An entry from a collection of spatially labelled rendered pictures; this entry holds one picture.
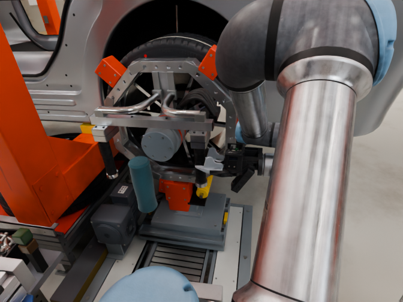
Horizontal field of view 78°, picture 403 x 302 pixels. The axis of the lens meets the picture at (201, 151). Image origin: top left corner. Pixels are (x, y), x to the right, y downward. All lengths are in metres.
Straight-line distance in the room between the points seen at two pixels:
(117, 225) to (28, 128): 0.58
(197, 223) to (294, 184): 1.21
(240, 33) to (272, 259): 0.29
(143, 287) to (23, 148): 0.85
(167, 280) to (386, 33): 0.37
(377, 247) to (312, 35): 1.65
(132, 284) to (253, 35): 0.34
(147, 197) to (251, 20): 0.90
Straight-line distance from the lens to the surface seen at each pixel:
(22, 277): 0.83
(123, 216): 1.33
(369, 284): 1.71
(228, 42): 0.41
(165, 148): 0.91
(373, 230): 2.00
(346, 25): 0.37
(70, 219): 1.64
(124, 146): 1.18
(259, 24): 0.38
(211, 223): 1.46
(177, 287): 0.30
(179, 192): 1.21
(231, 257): 1.51
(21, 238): 1.06
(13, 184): 1.17
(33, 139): 1.11
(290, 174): 0.29
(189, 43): 1.01
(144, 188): 1.10
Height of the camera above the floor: 1.31
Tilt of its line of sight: 31 degrees down
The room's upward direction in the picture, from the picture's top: 3 degrees counter-clockwise
